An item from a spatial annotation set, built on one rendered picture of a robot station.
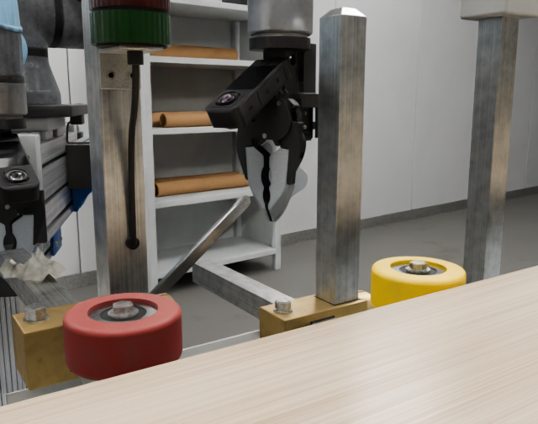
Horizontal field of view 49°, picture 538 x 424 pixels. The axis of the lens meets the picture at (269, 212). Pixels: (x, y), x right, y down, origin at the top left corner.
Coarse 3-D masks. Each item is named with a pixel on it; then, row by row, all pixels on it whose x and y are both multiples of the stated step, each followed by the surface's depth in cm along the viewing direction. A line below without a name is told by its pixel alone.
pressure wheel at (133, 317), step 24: (72, 312) 41; (96, 312) 41; (120, 312) 40; (144, 312) 42; (168, 312) 41; (72, 336) 38; (96, 336) 37; (120, 336) 37; (144, 336) 38; (168, 336) 39; (72, 360) 39; (96, 360) 38; (120, 360) 38; (144, 360) 38; (168, 360) 40
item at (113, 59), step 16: (112, 48) 44; (128, 48) 43; (144, 48) 44; (160, 48) 44; (112, 64) 47; (128, 64) 45; (112, 80) 47; (128, 80) 48; (128, 144) 48; (128, 160) 49; (128, 240) 50
